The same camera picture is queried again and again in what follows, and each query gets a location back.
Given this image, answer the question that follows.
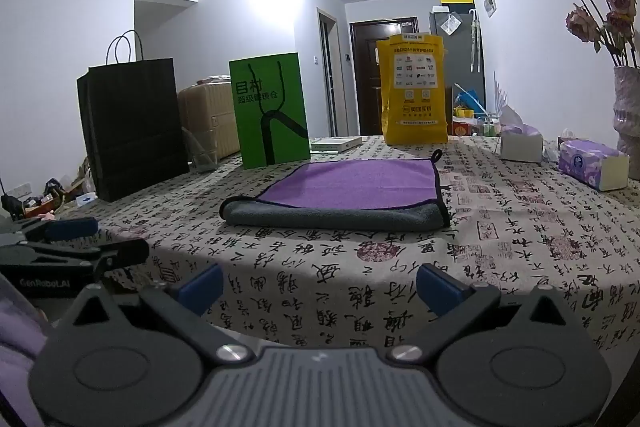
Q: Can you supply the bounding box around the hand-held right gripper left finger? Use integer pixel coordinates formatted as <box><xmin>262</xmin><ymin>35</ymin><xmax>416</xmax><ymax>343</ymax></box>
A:
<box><xmin>59</xmin><ymin>264</ymin><xmax>252</xmax><ymax>367</ymax></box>

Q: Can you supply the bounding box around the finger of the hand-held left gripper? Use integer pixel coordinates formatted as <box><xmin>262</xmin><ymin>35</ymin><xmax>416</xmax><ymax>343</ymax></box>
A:
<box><xmin>0</xmin><ymin>238</ymin><xmax>150</xmax><ymax>278</ymax></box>
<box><xmin>14</xmin><ymin>216</ymin><xmax>99</xmax><ymax>244</ymax></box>

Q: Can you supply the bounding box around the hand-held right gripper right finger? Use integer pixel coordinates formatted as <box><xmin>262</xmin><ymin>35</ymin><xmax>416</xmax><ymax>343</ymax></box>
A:
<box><xmin>386</xmin><ymin>263</ymin><xmax>581</xmax><ymax>365</ymax></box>

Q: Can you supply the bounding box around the purple and grey towel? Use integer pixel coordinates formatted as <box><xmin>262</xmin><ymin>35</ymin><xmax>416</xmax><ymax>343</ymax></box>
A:
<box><xmin>220</xmin><ymin>149</ymin><xmax>451</xmax><ymax>231</ymax></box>

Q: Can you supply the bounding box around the clutter of small boxes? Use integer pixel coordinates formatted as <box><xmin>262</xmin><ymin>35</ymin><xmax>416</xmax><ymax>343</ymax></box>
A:
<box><xmin>20</xmin><ymin>157</ymin><xmax>98</xmax><ymax>215</ymax></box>

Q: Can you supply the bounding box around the person's purple clothing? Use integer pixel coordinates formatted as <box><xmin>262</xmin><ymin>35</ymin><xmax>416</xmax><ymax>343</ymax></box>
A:
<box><xmin>0</xmin><ymin>274</ymin><xmax>55</xmax><ymax>427</ymax></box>

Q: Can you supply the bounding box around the calligraphy print tablecloth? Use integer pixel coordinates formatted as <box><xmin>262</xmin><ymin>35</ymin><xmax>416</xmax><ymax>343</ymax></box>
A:
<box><xmin>60</xmin><ymin>134</ymin><xmax>640</xmax><ymax>350</ymax></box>

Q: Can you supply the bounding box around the black paper bag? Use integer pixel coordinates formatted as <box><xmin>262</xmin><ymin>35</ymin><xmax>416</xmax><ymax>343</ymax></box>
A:
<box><xmin>76</xmin><ymin>30</ymin><xmax>191</xmax><ymax>202</ymax></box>

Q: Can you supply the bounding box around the beige suitcase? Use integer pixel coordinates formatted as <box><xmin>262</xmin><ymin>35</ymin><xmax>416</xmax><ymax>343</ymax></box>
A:
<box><xmin>177</xmin><ymin>76</ymin><xmax>242</xmax><ymax>160</ymax></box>

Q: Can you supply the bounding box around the white tissue box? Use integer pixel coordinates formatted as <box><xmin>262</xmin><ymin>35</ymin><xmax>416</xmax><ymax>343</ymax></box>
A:
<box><xmin>499</xmin><ymin>104</ymin><xmax>545</xmax><ymax>164</ymax></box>

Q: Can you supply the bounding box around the pile of colourful clutter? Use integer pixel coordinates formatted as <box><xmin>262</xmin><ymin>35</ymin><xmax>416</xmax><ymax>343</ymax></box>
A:
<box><xmin>452</xmin><ymin>83</ymin><xmax>502</xmax><ymax>138</ymax></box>

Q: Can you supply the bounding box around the flat white box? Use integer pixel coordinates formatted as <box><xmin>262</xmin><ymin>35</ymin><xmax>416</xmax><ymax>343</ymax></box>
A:
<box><xmin>310</xmin><ymin>136</ymin><xmax>363</xmax><ymax>153</ymax></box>

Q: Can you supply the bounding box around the green paper bag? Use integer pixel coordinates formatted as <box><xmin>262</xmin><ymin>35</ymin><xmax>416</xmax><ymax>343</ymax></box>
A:
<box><xmin>228</xmin><ymin>52</ymin><xmax>311</xmax><ymax>170</ymax></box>

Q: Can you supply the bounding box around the yellow printed bag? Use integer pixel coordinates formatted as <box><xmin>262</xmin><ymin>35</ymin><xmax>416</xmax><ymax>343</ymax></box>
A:
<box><xmin>376</xmin><ymin>34</ymin><xmax>449</xmax><ymax>146</ymax></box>

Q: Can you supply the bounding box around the purple tissue packet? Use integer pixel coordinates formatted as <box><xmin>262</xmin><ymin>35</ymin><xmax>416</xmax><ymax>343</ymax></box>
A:
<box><xmin>557</xmin><ymin>139</ymin><xmax>631</xmax><ymax>192</ymax></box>

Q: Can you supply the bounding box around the dark brown door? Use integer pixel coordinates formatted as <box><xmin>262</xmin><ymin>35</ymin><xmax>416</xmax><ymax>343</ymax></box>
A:
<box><xmin>349</xmin><ymin>20</ymin><xmax>419</xmax><ymax>137</ymax></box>

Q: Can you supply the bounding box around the grey fridge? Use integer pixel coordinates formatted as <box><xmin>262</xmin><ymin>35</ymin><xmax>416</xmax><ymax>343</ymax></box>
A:
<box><xmin>428</xmin><ymin>9</ymin><xmax>486</xmax><ymax>108</ymax></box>

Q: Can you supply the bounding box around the crinkled pale vase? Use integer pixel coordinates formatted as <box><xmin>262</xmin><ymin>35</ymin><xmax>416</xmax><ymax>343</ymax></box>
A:
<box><xmin>612</xmin><ymin>65</ymin><xmax>640</xmax><ymax>181</ymax></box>

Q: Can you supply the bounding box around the interior doorway frame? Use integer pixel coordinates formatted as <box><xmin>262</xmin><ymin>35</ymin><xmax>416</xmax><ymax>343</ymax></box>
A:
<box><xmin>316</xmin><ymin>6</ymin><xmax>337</xmax><ymax>138</ymax></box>

